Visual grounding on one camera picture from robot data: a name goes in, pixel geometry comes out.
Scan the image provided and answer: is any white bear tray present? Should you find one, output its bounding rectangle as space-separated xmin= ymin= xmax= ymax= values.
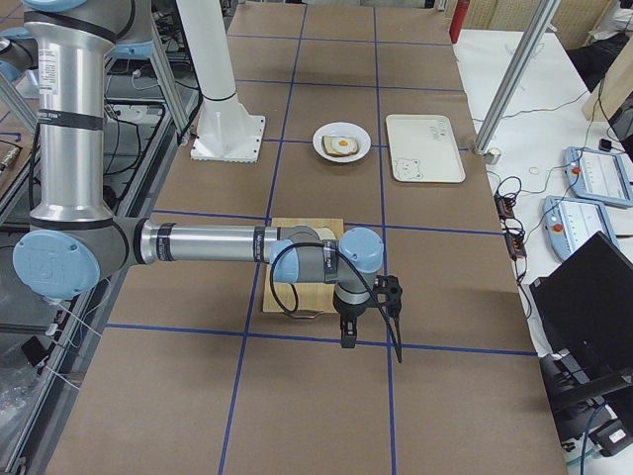
xmin=386 ymin=114 xmax=466 ymax=184

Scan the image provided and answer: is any lower teach pendant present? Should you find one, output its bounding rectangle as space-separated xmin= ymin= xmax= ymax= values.
xmin=543 ymin=196 xmax=619 ymax=261

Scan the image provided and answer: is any bread slice with egg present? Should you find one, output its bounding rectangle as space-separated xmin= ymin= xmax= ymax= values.
xmin=321 ymin=136 xmax=359 ymax=157

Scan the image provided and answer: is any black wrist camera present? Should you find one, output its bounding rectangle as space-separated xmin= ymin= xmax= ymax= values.
xmin=372 ymin=275 xmax=403 ymax=321

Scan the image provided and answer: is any black laptop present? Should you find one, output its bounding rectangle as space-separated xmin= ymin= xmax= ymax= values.
xmin=528 ymin=230 xmax=633 ymax=367

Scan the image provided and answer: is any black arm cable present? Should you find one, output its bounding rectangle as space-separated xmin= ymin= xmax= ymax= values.
xmin=269 ymin=240 xmax=405 ymax=366

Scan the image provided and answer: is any upper teach pendant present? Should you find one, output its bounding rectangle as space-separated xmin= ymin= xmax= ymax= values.
xmin=564 ymin=146 xmax=632 ymax=208

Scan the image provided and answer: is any wooden cutting board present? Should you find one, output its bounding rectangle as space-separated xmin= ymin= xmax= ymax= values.
xmin=272 ymin=218 xmax=344 ymax=319

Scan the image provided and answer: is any aluminium frame post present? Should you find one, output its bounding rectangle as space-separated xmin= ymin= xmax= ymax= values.
xmin=472 ymin=0 xmax=561 ymax=163

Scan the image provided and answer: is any white pillar base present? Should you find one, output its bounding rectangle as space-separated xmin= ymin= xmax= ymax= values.
xmin=177 ymin=0 xmax=266 ymax=163

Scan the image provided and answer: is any teach pendant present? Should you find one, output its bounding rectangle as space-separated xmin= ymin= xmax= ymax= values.
xmin=564 ymin=146 xmax=632 ymax=208
xmin=543 ymin=196 xmax=619 ymax=261

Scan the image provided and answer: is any red fire extinguisher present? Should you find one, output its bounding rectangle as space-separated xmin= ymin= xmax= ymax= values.
xmin=449 ymin=0 xmax=470 ymax=44

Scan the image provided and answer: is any fried egg toy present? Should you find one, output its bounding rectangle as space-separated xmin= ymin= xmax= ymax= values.
xmin=331 ymin=138 xmax=357 ymax=154

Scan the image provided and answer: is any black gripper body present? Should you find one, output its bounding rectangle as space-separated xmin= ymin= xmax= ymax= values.
xmin=333 ymin=295 xmax=371 ymax=326

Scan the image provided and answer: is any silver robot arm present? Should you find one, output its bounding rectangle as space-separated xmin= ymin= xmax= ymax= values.
xmin=13 ymin=1 xmax=384 ymax=348

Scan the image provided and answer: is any white round plate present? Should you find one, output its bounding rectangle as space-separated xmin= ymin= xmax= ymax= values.
xmin=313 ymin=122 xmax=371 ymax=163

